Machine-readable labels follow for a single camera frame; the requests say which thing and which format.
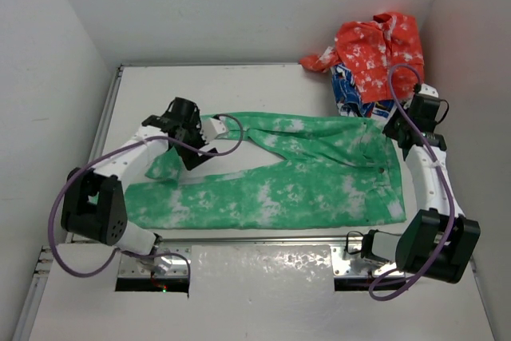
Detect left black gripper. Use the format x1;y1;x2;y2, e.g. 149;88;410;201
174;113;217;169

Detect green tie-dye trousers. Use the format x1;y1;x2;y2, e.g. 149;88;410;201
125;112;406;229

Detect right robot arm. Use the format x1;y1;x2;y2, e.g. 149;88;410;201
359;90;481;284

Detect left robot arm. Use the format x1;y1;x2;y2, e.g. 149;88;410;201
61;97;227;256

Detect blue patterned garment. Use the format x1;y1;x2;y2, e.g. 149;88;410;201
331;64;395;120

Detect orange tie-dye shirt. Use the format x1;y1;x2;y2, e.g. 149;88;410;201
299;12;424;103

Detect white front cover panel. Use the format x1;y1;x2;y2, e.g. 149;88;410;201
31;245;493;340

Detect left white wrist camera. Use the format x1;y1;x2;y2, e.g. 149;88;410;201
200;117;228;144

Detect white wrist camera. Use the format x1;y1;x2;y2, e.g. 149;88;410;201
414;83;439;98
200;117;228;144

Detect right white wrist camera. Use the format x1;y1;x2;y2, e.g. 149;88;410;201
414;83;439;98

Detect aluminium table frame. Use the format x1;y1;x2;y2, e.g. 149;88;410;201
11;61;480;341

